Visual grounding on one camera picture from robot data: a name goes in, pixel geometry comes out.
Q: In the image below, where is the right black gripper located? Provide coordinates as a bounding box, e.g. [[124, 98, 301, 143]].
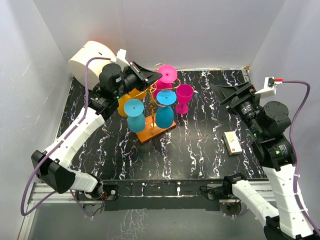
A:
[[210, 81, 263, 138]]

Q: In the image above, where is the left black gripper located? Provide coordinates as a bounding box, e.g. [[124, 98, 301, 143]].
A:
[[113, 61, 162, 100]]

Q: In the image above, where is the magenta wine glass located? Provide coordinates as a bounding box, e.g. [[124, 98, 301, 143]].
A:
[[156, 65, 178, 90], [175, 84, 194, 115]]

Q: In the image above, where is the blue wine glass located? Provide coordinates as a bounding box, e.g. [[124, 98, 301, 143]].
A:
[[155, 89, 177, 129], [124, 98, 146, 133]]

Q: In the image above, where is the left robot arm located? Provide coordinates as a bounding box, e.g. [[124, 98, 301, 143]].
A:
[[31, 62, 163, 200]]

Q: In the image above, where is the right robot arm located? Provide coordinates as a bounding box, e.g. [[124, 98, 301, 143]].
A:
[[211, 82, 320, 240]]

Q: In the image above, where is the small white box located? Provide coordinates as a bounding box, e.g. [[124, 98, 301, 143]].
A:
[[223, 131, 243, 156]]

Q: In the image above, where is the white cylindrical container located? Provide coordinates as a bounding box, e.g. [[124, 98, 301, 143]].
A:
[[68, 40, 116, 90]]

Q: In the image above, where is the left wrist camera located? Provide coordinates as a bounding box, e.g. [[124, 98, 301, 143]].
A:
[[110, 49, 130, 71]]

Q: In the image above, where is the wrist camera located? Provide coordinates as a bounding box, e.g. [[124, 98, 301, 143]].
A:
[[110, 49, 130, 71], [256, 76, 283, 98]]

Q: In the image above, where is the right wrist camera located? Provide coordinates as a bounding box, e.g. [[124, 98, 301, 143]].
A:
[[256, 76, 283, 98]]

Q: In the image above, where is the gold wire wine glass rack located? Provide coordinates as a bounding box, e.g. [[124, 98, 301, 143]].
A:
[[136, 62, 181, 144]]

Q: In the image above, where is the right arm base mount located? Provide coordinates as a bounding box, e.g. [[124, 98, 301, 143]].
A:
[[199, 184, 241, 204]]

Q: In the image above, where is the aluminium table frame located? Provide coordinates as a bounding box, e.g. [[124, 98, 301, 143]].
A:
[[18, 66, 311, 240]]

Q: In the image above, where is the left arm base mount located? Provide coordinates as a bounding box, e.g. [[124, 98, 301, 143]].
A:
[[75, 181, 119, 203]]

